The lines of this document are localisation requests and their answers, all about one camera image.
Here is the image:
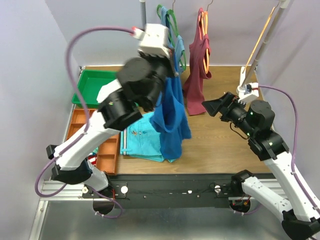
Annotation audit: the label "right white rack foot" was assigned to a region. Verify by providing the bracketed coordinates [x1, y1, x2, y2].
[238, 66, 247, 87]

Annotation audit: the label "aluminium frame rail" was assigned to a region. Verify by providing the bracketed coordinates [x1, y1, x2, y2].
[28, 179, 116, 240]

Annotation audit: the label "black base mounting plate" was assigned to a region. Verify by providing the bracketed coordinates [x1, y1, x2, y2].
[82, 172, 281, 210]

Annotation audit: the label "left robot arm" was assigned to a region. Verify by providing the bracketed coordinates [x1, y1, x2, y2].
[51, 47, 176, 198]

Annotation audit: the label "left metal rack pole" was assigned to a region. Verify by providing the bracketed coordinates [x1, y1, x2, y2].
[139, 0, 147, 29]

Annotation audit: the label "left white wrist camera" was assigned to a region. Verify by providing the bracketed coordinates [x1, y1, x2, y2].
[131, 23, 172, 59]

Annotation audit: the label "teal cloth in organizer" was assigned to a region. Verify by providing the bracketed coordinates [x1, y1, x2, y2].
[91, 147, 99, 155]

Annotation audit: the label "turquoise folded shorts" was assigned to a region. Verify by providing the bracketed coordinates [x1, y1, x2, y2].
[120, 112, 165, 162]

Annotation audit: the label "green plastic tray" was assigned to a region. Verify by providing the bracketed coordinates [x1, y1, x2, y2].
[77, 70, 116, 109]

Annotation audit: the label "orange hanger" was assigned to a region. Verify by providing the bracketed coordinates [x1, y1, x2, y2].
[197, 1, 213, 74]

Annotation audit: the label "maroon hanging tank top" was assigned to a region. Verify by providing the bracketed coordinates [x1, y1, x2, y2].
[182, 9, 212, 116]

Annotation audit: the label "grey-blue hanging tank top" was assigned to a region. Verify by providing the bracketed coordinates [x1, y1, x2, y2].
[159, 6, 186, 76]

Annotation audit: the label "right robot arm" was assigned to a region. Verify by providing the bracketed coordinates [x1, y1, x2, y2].
[202, 92, 320, 240]

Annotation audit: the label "blue tank top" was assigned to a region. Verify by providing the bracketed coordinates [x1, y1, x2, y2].
[149, 76, 193, 161]

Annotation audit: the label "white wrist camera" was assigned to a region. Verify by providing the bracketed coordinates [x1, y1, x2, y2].
[236, 82, 259, 105]
[131, 23, 172, 59]

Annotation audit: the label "orange compartment organizer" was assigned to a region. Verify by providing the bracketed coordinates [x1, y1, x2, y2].
[65, 107, 120, 175]

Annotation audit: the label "yellow wooden hanger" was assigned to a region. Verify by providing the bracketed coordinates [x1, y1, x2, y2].
[242, 3, 279, 74]

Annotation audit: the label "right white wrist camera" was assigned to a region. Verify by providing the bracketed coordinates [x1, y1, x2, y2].
[236, 82, 259, 105]

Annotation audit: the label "red cloth in organizer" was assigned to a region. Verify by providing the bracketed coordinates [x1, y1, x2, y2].
[88, 155, 97, 166]

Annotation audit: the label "green hanger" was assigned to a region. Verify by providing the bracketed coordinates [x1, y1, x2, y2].
[156, 0, 187, 72]

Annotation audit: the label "metal rack pole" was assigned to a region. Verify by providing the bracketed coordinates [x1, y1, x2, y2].
[242, 0, 291, 86]
[139, 0, 147, 29]

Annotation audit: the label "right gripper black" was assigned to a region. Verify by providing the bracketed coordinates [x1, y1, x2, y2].
[202, 90, 256, 137]

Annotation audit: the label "right metal rack pole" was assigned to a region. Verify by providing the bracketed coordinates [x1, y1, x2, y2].
[242, 0, 291, 86]

